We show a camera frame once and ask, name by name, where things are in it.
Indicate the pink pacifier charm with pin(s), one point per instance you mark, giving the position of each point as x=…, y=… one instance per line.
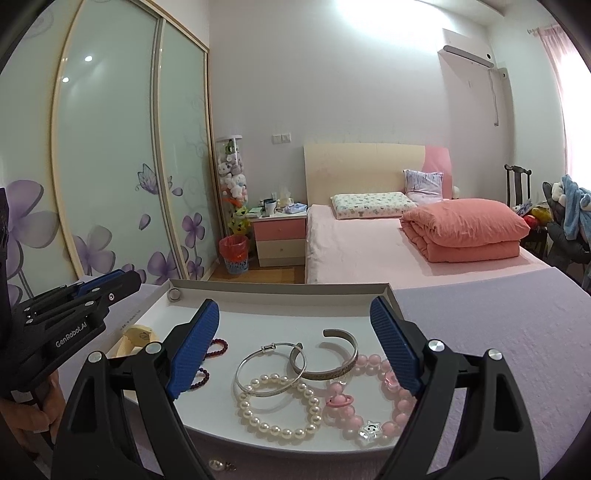
x=344, y=400

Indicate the blue fleece garment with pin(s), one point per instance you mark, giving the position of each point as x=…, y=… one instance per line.
x=577, y=207

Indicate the pink curtain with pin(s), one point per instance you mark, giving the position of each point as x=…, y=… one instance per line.
x=570, y=101

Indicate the bed with pink sheet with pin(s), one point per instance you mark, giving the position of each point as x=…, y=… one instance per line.
x=364, y=249

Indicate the white shallow box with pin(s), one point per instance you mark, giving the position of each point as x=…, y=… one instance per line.
x=277, y=323

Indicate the blue packet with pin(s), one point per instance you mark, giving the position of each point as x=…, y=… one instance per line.
x=295, y=208

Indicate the white wall switch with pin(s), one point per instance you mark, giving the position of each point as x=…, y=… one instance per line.
x=281, y=137

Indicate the person's left hand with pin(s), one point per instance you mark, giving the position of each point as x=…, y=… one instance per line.
x=27, y=429

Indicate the pink white nightstand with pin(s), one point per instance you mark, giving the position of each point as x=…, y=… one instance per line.
x=279, y=240

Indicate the green book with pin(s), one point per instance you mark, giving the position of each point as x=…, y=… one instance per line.
x=255, y=212

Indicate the thin silver bangle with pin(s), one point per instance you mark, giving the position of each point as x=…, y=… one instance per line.
x=269, y=349

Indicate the folded orange quilt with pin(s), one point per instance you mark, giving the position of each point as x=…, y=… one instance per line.
x=466, y=230

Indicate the cream wristwatch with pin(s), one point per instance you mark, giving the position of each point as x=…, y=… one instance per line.
x=136, y=334

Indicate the blue waste basket red bag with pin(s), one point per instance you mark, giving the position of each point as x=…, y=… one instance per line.
x=234, y=256

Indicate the dark wooden chair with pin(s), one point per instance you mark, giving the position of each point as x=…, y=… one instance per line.
x=517, y=184

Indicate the clear plush toy tube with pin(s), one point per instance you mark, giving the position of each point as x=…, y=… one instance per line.
x=233, y=184

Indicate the colourful toys pile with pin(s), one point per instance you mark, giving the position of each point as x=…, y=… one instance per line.
x=538, y=217

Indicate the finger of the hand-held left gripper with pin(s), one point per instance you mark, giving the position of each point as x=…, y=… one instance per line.
x=124, y=284
x=104, y=278

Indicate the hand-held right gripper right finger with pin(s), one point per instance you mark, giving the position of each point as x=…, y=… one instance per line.
x=397, y=350

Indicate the patterned white pillow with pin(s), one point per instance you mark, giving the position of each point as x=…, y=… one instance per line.
x=371, y=205

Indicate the small lilac pillow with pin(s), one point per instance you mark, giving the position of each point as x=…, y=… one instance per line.
x=422, y=184

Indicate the curtain rod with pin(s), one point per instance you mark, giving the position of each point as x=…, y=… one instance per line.
x=542, y=29

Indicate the cream pink headboard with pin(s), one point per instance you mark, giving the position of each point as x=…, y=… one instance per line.
x=355, y=170

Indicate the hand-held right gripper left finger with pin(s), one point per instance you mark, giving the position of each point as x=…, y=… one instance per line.
x=191, y=350

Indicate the white air conditioner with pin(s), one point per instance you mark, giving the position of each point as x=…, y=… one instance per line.
x=464, y=48

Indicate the floral glass wardrobe door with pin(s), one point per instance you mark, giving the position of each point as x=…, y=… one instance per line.
x=111, y=161
x=187, y=161
x=32, y=207

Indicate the white air conditioner pipe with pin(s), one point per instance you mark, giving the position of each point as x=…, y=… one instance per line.
x=495, y=101

